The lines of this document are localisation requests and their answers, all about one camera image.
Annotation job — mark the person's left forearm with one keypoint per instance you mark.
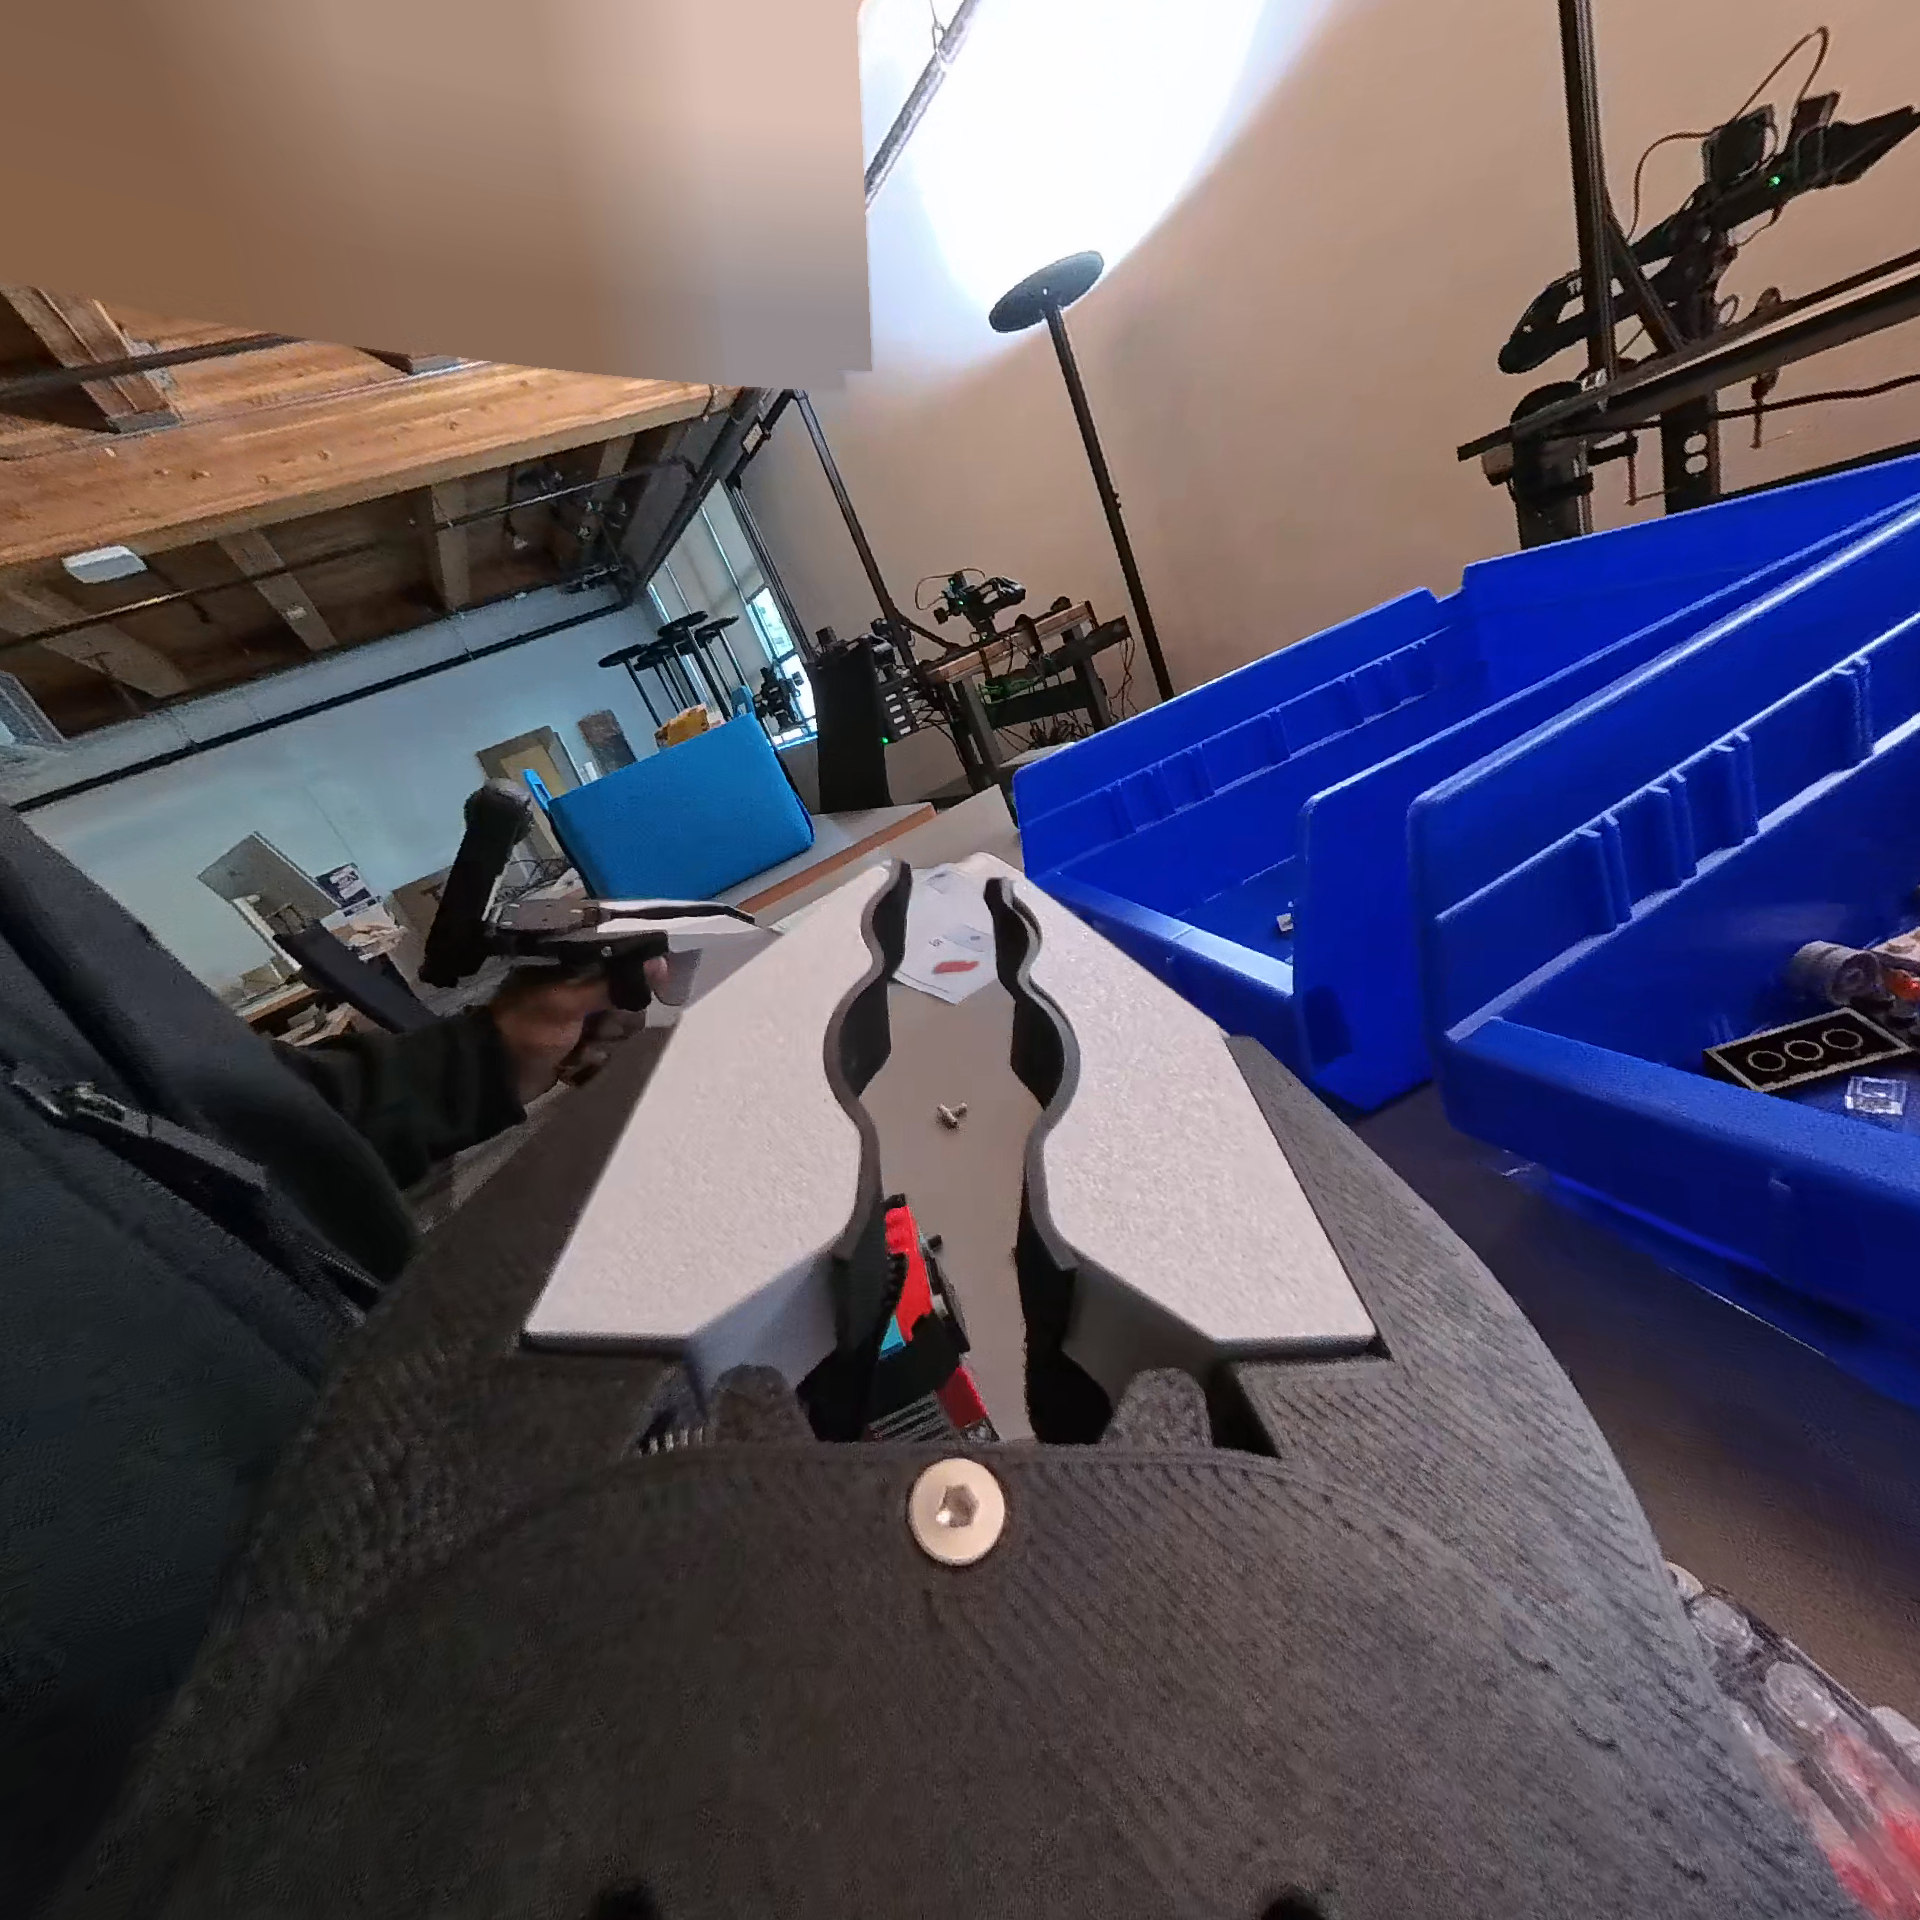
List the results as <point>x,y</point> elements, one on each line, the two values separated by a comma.
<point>404,1096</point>

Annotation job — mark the black metal robot rig frame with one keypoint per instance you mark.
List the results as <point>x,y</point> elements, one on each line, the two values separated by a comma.
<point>1546,481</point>

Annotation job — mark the person's left hand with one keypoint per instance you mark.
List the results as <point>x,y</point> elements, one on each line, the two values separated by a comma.
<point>546,1036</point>

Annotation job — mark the red and teal brick model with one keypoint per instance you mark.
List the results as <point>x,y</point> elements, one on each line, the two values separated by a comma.
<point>922,1307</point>

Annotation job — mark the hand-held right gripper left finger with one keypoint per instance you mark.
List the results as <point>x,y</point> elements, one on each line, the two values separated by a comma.
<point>705,1185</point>

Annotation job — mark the blue plastic bin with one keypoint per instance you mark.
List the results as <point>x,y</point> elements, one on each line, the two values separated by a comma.
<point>1620,1171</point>
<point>1184,916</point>

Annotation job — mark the background robot workstation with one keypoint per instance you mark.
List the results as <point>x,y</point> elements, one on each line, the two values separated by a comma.
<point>1036,661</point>

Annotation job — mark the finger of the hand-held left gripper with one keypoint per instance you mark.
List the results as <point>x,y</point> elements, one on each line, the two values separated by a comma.
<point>674,909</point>
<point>681,974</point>

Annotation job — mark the brick building instruction booklet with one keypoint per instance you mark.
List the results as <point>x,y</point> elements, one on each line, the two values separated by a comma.
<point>949,944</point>

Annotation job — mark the black floor lamp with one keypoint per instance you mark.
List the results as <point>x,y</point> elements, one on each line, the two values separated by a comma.
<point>1044,294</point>

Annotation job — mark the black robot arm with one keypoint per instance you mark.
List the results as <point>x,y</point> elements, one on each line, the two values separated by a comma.
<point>1852,150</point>

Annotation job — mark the pile of loose toy bricks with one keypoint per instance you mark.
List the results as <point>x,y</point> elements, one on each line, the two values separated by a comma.
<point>1800,1049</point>

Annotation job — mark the person's black jacket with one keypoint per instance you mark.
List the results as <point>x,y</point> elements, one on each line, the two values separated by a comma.
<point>120,1349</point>

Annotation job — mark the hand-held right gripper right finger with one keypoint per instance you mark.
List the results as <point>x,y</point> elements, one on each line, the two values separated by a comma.
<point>1201,1185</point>

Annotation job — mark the grey desk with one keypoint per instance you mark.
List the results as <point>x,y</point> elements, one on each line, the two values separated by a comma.
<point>1724,1501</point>

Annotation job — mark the clear plastic packaging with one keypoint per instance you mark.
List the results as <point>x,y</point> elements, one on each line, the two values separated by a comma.
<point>1800,1724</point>

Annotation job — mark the black cabinet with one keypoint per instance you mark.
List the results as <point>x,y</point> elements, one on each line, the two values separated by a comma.
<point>853,735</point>

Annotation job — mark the white ceiling device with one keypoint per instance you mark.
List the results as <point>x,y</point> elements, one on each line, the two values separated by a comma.
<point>100,565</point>

